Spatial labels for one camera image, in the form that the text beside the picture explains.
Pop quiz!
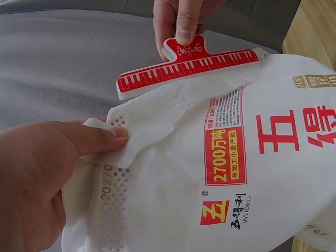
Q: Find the person's left hand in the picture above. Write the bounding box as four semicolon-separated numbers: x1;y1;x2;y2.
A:
0;119;129;252

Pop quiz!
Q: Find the red piano-print bag clip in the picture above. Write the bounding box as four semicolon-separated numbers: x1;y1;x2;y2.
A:
115;36;266;100

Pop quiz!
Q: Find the white flour bag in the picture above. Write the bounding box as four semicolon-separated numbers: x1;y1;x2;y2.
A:
60;47;336;252

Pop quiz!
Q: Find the person's right hand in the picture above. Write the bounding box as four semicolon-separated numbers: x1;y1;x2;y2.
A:
153;0;227;62

